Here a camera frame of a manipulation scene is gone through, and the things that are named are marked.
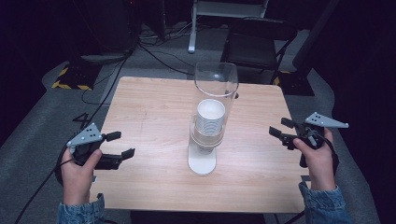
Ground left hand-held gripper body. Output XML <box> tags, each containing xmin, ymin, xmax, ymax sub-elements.
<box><xmin>66</xmin><ymin>122</ymin><xmax>123</xmax><ymax>171</ymax></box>

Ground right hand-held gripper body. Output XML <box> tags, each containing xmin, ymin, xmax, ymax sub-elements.
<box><xmin>279</xmin><ymin>111</ymin><xmax>350</xmax><ymax>169</ymax></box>

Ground person's left hand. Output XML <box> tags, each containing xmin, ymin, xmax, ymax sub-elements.
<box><xmin>60</xmin><ymin>148</ymin><xmax>104</xmax><ymax>206</ymax></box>

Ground person's right hand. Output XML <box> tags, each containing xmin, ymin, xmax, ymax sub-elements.
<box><xmin>292</xmin><ymin>127</ymin><xmax>338</xmax><ymax>191</ymax></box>

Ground stack of white paper cups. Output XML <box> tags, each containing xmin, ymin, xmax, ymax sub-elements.
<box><xmin>194</xmin><ymin>98</ymin><xmax>227</xmax><ymax>136</ymax></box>

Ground clear cup dispenser white base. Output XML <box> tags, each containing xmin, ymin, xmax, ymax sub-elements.
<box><xmin>187</xmin><ymin>61</ymin><xmax>240</xmax><ymax>177</ymax></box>

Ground dark stand with grey base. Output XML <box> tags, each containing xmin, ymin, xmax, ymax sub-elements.
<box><xmin>78</xmin><ymin>0</ymin><xmax>138</xmax><ymax>64</ymax></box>

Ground black folding chair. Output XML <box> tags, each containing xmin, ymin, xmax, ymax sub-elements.
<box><xmin>219</xmin><ymin>18</ymin><xmax>299</xmax><ymax>86</ymax></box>

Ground white metal stand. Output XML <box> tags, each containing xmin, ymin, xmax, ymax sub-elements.
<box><xmin>187</xmin><ymin>0</ymin><xmax>271</xmax><ymax>54</ymax></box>

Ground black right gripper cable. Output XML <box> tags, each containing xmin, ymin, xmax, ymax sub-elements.
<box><xmin>316</xmin><ymin>132</ymin><xmax>341</xmax><ymax>177</ymax></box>

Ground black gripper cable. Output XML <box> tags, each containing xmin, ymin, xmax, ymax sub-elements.
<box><xmin>316</xmin><ymin>132</ymin><xmax>341</xmax><ymax>177</ymax></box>
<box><xmin>13</xmin><ymin>133</ymin><xmax>78</xmax><ymax>224</ymax></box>

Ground long black floor cable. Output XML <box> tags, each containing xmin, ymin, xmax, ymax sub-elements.
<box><xmin>80</xmin><ymin>52</ymin><xmax>132</xmax><ymax>125</ymax></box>

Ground black yellow striped base plate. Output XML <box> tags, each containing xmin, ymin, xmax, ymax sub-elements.
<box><xmin>50</xmin><ymin>63</ymin><xmax>103</xmax><ymax>91</ymax></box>

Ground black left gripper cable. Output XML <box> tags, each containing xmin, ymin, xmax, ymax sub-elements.
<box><xmin>13</xmin><ymin>133</ymin><xmax>78</xmax><ymax>224</ymax></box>

